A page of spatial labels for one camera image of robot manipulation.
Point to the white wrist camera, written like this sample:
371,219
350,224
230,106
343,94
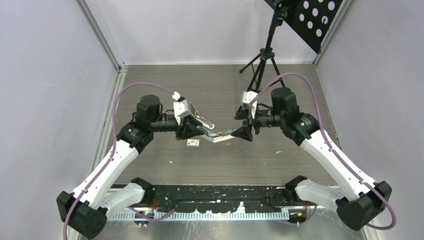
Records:
248,98
180,107

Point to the black tripod stand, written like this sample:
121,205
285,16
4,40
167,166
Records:
258,63

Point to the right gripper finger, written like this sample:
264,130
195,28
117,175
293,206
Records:
244,132
242,113

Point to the black perforated panel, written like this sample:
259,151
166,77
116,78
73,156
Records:
310,19

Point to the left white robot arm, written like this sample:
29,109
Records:
88,207

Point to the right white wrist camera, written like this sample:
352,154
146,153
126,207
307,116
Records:
248,98

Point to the white staple box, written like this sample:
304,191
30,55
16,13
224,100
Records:
193,142

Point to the aluminium frame rail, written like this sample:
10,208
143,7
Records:
93,16

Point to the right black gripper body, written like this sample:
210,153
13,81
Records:
254,121

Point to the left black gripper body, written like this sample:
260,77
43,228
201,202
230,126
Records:
180,129

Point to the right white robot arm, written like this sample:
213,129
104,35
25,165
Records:
359,198

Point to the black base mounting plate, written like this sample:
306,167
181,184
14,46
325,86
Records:
220,199

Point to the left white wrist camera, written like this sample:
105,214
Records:
180,107

